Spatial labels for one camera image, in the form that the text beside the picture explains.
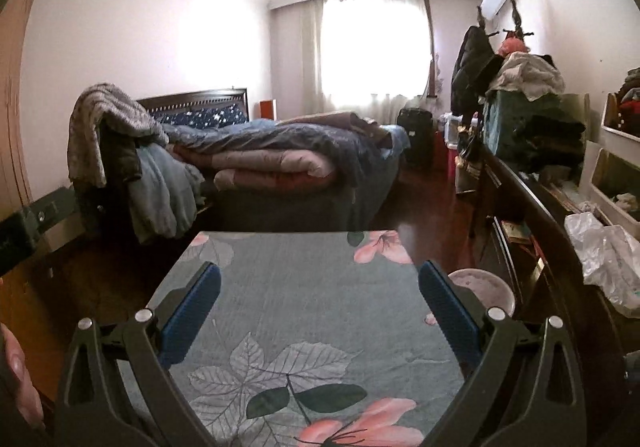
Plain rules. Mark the wooden coat rack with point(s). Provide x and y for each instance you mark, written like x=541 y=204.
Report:
x=515 y=17

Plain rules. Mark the reddish brown bedside cabinet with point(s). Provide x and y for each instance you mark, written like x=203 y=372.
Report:
x=267 y=110

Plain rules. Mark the star print pillow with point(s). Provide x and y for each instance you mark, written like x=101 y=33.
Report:
x=210 y=117

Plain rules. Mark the brown blanket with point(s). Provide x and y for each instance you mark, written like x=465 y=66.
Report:
x=345 y=122

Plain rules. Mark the grey floral tablecloth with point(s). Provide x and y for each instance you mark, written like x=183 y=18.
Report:
x=310 y=287

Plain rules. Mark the white shelf unit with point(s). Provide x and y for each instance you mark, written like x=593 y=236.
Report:
x=612 y=137

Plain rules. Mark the light blue fleece robe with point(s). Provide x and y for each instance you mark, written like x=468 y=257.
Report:
x=160 y=197

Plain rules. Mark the dark jacket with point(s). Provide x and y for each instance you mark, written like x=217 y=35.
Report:
x=122 y=154

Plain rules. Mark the beige clothes pile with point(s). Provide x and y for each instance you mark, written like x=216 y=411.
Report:
x=530 y=74

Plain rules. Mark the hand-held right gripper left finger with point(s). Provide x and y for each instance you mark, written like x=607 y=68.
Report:
x=192 y=317

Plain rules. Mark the pink hat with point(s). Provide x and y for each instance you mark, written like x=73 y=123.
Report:
x=514 y=46

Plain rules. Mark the white plastic bag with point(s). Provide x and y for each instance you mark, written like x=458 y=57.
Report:
x=605 y=257

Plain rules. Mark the folded pink quilt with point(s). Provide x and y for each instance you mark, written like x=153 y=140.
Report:
x=275 y=169

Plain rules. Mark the dark wooden headboard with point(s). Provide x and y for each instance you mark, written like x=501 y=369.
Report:
x=200 y=98

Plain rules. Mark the dark blue duvet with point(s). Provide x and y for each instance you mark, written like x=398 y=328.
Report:
x=300 y=137

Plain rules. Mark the grey knit blanket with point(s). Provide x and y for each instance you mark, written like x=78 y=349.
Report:
x=100 y=117

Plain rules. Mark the stack of books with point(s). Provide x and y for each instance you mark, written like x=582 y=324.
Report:
x=520 y=237

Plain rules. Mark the black suitcase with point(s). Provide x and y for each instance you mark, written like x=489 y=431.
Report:
x=415 y=137

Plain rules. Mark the dark bed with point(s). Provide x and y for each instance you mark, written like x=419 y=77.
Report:
x=300 y=207

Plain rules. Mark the black hanging coat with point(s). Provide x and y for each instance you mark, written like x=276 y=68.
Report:
x=472 y=67

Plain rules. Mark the white sheer curtain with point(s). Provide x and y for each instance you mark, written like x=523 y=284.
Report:
x=370 y=52

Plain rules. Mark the red container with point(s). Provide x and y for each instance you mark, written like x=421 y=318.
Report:
x=447 y=162

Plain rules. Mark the person's left hand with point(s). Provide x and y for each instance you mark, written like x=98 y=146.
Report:
x=17 y=372

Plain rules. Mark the dark wooden cabinet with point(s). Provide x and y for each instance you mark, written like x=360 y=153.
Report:
x=560 y=277

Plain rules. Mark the black clothes pile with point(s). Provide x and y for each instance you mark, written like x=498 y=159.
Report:
x=550 y=139

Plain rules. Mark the brown curtain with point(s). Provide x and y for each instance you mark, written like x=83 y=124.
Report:
x=429 y=42

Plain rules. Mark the white round bin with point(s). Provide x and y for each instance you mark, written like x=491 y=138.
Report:
x=480 y=289

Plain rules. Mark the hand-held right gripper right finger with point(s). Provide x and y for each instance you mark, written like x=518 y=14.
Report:
x=447 y=312

